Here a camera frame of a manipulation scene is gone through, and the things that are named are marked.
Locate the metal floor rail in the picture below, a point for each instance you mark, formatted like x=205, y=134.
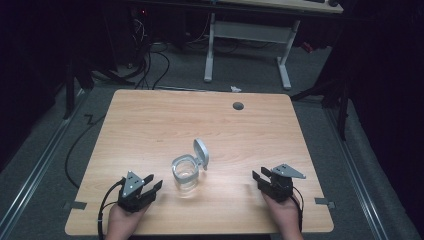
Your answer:
x=358, y=180
x=36, y=166

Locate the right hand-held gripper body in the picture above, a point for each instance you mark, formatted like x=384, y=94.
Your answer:
x=282, y=183

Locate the person's right hand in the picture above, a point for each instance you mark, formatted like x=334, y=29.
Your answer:
x=283, y=213

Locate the person's left hand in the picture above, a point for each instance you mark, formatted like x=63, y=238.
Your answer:
x=124, y=222

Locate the crumpled white paper scrap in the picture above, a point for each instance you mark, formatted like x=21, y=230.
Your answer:
x=235, y=89

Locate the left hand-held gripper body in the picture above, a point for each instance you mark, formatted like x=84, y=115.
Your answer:
x=132, y=191

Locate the black stand leg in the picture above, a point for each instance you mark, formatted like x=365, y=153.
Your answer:
x=70, y=86

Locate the black tripod stand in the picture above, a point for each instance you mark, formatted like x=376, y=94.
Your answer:
x=333, y=93

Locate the white metal desk with wooden top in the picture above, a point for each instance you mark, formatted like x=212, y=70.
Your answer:
x=248, y=31

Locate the clear glass jar with lid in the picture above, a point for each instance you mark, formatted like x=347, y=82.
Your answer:
x=190, y=166

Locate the grey tape strip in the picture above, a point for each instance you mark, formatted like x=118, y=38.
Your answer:
x=324, y=202
x=76, y=205

